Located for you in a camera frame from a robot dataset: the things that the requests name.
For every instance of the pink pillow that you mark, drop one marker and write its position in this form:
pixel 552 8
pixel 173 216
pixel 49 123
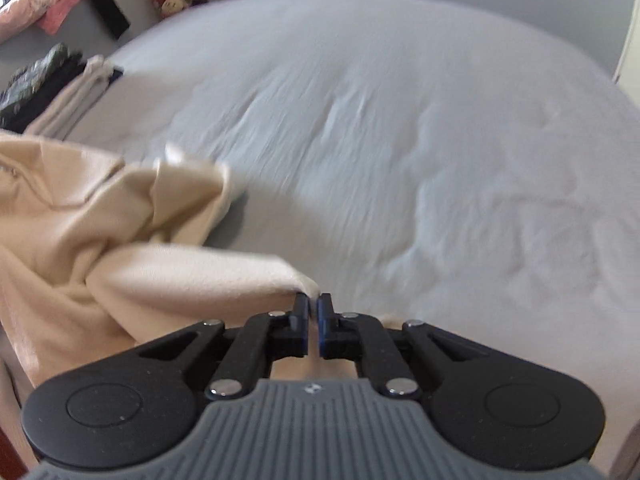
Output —
pixel 17 15

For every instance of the cream door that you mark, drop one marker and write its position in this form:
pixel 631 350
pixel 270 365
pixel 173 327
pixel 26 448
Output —
pixel 627 68

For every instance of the black folded garment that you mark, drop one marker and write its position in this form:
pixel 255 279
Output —
pixel 43 97

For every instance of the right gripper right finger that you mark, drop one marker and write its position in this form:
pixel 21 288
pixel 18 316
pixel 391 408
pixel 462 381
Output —
pixel 363 340

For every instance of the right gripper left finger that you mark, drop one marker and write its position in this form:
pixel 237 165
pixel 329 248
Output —
pixel 248 352

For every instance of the folded beige garment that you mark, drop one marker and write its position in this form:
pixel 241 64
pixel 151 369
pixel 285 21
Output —
pixel 74 100

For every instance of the cream sweater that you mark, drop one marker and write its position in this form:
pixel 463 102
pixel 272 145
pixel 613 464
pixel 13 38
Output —
pixel 99 256

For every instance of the floral black jeans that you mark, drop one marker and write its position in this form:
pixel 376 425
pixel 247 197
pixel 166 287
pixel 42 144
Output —
pixel 28 80

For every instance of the grey bed sheet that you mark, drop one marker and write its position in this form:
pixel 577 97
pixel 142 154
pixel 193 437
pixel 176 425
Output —
pixel 415 158

